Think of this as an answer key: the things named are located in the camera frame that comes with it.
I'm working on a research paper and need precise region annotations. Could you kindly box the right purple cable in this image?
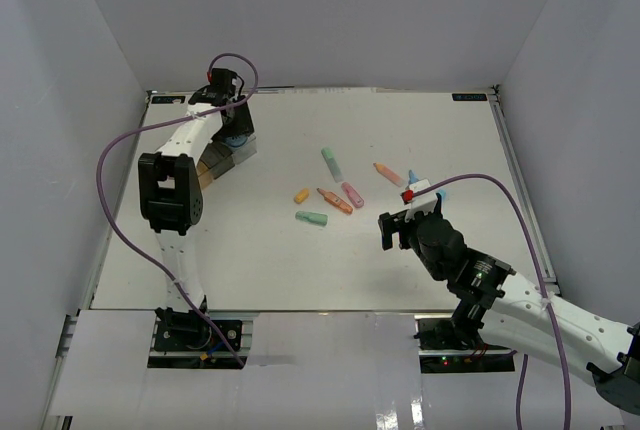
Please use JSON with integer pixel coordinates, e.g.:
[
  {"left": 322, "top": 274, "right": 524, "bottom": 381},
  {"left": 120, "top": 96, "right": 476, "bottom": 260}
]
[{"left": 402, "top": 173, "right": 571, "bottom": 430}]

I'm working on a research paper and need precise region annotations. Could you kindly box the pink transparent highlighter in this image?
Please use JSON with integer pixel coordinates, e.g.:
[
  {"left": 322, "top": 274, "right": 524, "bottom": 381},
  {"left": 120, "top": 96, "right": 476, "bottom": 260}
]
[{"left": 341, "top": 181, "right": 364, "bottom": 209}]

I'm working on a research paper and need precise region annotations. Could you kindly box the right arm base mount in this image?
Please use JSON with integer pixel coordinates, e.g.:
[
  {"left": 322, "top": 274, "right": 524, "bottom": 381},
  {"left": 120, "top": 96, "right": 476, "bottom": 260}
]
[{"left": 414, "top": 313, "right": 516, "bottom": 360}]

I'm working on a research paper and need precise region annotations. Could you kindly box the yellow orange highlighter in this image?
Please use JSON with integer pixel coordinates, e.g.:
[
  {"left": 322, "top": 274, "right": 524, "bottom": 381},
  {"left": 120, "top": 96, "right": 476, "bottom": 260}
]
[{"left": 373, "top": 162, "right": 405, "bottom": 187}]

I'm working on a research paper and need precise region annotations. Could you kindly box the green transparent highlighter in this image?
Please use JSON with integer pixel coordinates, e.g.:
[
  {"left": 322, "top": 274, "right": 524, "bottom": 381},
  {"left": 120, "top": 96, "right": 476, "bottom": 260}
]
[{"left": 295, "top": 211, "right": 328, "bottom": 227}]

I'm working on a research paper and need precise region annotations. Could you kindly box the green capped highlighter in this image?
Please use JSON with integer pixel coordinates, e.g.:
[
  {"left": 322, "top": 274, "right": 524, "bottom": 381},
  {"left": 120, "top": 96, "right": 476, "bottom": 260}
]
[{"left": 321, "top": 147, "right": 344, "bottom": 183}]

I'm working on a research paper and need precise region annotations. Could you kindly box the orange highlighter cap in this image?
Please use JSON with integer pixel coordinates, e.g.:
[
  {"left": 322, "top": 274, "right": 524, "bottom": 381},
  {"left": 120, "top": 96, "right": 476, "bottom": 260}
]
[{"left": 294, "top": 188, "right": 310, "bottom": 204}]

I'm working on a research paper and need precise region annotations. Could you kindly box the purple cable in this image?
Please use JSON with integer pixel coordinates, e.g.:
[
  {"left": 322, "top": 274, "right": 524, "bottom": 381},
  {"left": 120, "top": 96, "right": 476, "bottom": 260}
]
[
  {"left": 402, "top": 173, "right": 571, "bottom": 430},
  {"left": 97, "top": 53, "right": 260, "bottom": 369}
]

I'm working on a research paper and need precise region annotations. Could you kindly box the orange transparent highlighter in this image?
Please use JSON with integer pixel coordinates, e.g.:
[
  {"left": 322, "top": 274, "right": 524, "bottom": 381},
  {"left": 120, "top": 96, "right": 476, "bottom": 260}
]
[{"left": 317, "top": 188, "right": 353, "bottom": 215}]

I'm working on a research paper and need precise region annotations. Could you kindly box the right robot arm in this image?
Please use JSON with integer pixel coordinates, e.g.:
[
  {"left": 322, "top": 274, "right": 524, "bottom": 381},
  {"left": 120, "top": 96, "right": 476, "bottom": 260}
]
[{"left": 378, "top": 196, "right": 639, "bottom": 414}]

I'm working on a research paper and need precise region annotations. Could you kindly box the clear transparent tray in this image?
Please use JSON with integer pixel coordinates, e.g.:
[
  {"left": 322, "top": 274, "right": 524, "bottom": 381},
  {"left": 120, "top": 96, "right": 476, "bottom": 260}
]
[{"left": 226, "top": 134, "right": 257, "bottom": 166}]

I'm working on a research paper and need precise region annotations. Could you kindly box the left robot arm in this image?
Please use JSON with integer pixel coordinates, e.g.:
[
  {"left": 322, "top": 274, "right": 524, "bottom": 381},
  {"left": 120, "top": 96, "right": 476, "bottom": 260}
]
[{"left": 137, "top": 68, "right": 257, "bottom": 312}]

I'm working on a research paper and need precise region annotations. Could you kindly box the grey transparent tray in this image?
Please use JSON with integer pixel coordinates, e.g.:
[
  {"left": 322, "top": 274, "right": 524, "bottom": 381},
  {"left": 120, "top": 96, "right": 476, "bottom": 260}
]
[{"left": 200, "top": 142, "right": 235, "bottom": 180}]

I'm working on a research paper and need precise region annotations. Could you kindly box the blue transparent highlighter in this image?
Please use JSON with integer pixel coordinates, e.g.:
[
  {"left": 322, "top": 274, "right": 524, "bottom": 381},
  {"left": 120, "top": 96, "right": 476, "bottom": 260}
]
[{"left": 408, "top": 170, "right": 419, "bottom": 185}]

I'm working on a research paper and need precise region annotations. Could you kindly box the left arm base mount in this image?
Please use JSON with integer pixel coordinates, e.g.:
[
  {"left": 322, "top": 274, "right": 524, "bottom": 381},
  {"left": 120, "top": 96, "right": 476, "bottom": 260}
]
[{"left": 150, "top": 308, "right": 243, "bottom": 357}]

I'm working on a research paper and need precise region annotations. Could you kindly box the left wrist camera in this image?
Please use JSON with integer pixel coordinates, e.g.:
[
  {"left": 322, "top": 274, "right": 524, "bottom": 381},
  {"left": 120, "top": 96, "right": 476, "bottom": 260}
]
[{"left": 207, "top": 68, "right": 239, "bottom": 92}]

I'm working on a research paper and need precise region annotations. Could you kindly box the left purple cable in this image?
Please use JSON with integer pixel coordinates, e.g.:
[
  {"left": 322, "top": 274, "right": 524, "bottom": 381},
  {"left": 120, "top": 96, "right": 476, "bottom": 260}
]
[{"left": 97, "top": 53, "right": 260, "bottom": 369}]

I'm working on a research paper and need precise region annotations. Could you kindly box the orange transparent tray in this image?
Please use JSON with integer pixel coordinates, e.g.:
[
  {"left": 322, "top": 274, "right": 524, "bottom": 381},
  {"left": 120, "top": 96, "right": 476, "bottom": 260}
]
[{"left": 196, "top": 161, "right": 214, "bottom": 191}]

